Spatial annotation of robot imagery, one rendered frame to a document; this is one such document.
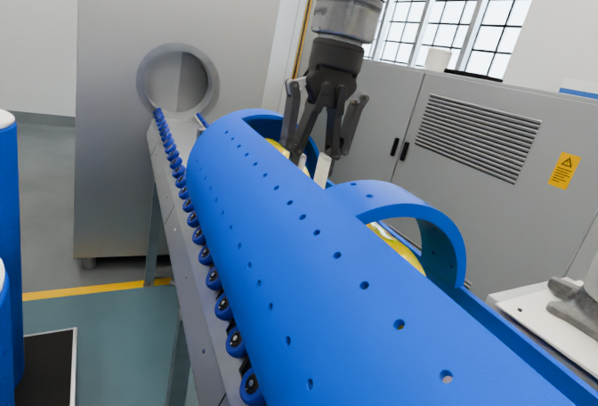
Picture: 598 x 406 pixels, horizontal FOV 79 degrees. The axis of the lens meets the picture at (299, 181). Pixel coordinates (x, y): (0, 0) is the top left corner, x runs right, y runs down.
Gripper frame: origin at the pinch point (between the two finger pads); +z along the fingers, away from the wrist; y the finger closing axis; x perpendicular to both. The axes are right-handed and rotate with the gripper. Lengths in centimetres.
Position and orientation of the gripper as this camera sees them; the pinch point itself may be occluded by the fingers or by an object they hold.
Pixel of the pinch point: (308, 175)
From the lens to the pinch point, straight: 57.4
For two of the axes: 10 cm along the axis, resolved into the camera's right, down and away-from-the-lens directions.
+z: -2.1, 9.3, 3.1
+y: -8.9, -0.5, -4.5
